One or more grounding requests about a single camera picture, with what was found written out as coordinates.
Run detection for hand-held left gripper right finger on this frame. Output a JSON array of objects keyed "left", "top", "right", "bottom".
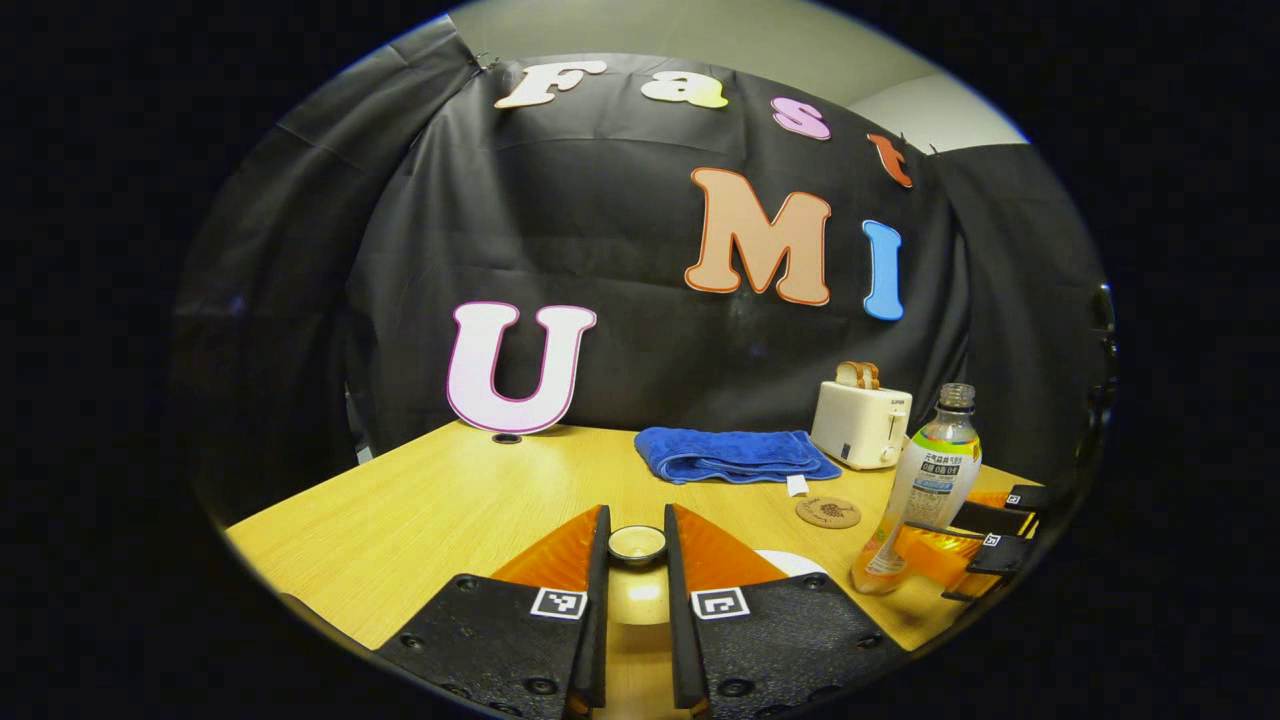
[{"left": 663, "top": 503, "right": 911, "bottom": 720}]

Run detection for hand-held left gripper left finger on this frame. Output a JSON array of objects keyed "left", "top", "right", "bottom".
[{"left": 375, "top": 505, "right": 612, "bottom": 720}]

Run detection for clear water bottle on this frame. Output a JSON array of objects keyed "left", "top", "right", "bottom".
[{"left": 851, "top": 383, "right": 983, "bottom": 597}]

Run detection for yellow teacup lid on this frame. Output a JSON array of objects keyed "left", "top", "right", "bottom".
[{"left": 598, "top": 524, "right": 681, "bottom": 627}]

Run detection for round cork coaster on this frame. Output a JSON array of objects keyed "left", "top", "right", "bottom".
[{"left": 796, "top": 497, "right": 862, "bottom": 530}]

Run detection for white toaster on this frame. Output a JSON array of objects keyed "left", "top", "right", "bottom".
[{"left": 811, "top": 379, "right": 913, "bottom": 471}]

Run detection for blue folded towel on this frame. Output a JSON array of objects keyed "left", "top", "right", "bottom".
[{"left": 634, "top": 427, "right": 843, "bottom": 485}]

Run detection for black backdrop cloth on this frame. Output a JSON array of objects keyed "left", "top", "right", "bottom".
[{"left": 170, "top": 15, "right": 1116, "bottom": 526}]

